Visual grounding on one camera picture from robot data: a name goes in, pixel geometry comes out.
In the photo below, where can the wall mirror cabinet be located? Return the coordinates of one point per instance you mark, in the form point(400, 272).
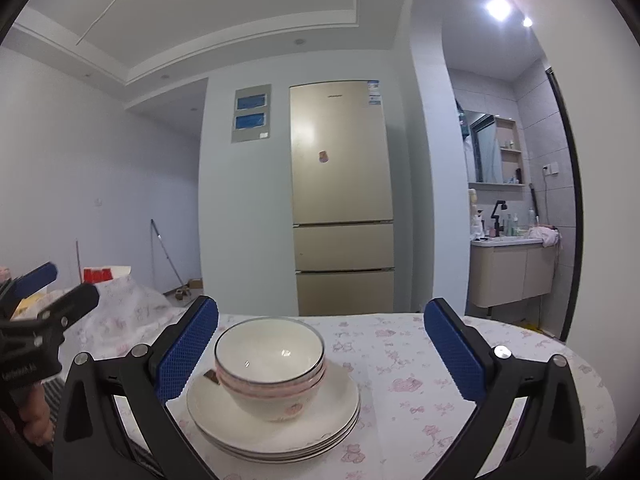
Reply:
point(492, 147)

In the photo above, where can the pale doll figurine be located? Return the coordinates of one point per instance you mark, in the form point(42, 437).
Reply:
point(475, 210)

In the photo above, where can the pink towel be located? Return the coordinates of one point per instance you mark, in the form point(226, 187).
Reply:
point(544, 235)

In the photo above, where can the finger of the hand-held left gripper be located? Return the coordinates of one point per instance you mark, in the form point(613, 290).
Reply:
point(35, 277)
point(75, 300)

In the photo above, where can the mop with metal pole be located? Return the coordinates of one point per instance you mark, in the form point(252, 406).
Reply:
point(167, 260)

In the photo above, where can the person's left hand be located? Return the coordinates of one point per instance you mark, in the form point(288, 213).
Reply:
point(35, 417)

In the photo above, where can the grey wall panel blue windows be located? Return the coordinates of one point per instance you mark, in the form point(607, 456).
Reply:
point(250, 110)

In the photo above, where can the white bathroom wall socket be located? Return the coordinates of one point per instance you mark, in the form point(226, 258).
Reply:
point(551, 168)

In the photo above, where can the beige bathroom vanity cabinet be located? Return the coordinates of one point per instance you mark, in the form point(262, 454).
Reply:
point(505, 270)

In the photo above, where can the small cardboard box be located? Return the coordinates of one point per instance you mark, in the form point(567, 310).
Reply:
point(192, 286)

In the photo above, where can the fridge energy label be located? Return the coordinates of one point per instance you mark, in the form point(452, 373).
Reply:
point(373, 93)

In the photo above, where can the black framed glass door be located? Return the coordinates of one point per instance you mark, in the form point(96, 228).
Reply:
point(570, 210)

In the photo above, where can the pale green bottle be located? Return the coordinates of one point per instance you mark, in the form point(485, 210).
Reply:
point(511, 226)

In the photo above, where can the white black-rimmed bowl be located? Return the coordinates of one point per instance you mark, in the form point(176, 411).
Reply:
point(270, 350)

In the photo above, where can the black faucet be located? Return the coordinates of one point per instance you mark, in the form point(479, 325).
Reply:
point(496, 215)

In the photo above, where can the red and white carton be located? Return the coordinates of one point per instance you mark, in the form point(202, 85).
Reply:
point(105, 275)

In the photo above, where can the pink printed tablecloth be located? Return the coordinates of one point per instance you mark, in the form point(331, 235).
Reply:
point(410, 360)

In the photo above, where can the beige refrigerator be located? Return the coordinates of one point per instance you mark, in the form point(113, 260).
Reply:
point(340, 260)

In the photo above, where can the pink fridge magnet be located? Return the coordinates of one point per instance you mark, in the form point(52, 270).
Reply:
point(323, 156)

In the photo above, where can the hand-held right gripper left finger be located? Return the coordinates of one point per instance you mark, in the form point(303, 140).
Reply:
point(187, 355)

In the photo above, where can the pink strawberry ceramic bowl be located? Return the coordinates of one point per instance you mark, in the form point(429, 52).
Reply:
point(270, 405)
point(272, 382)

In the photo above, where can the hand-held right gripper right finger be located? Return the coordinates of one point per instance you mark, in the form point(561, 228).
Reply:
point(452, 355)

